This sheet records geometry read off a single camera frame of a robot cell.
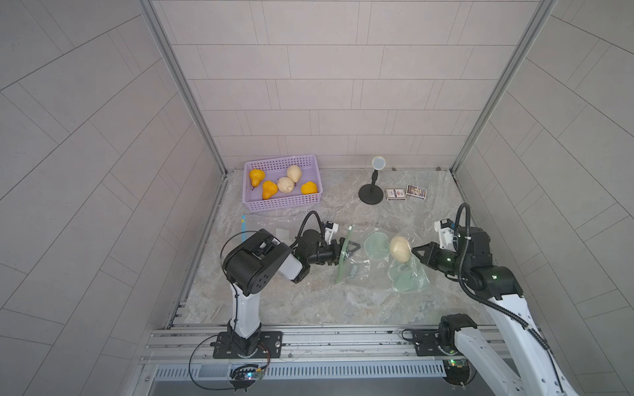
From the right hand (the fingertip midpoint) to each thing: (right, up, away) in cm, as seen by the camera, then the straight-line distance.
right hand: (410, 249), depth 74 cm
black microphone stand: (-6, +16, +33) cm, 38 cm away
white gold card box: (+4, +16, +32) cm, 36 cm away
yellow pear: (-33, +19, +30) cm, 49 cm away
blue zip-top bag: (-42, +3, +19) cm, 46 cm away
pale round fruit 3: (-2, -1, +3) cm, 4 cm away
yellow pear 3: (-51, +19, +31) cm, 62 cm away
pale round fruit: (-44, +20, +31) cm, 57 cm away
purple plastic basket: (-49, +28, +41) cm, 70 cm away
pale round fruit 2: (-41, +26, +35) cm, 60 cm away
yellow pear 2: (-57, +24, +34) cm, 71 cm away
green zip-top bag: (-11, -5, +11) cm, 16 cm away
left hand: (-15, -4, +10) cm, 18 cm away
